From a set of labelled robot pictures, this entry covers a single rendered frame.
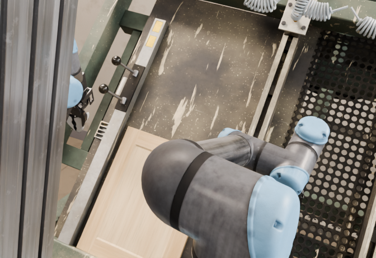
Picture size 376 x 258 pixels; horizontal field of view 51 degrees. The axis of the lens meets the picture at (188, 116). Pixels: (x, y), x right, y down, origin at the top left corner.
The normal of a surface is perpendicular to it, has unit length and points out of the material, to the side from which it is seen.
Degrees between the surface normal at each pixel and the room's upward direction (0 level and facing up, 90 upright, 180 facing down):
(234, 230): 82
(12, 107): 90
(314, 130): 27
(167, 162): 43
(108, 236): 56
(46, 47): 90
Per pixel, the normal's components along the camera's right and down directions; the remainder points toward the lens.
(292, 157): -0.04, -0.73
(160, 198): -0.62, 0.08
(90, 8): -0.26, 0.29
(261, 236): -0.36, -0.04
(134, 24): -0.18, -0.29
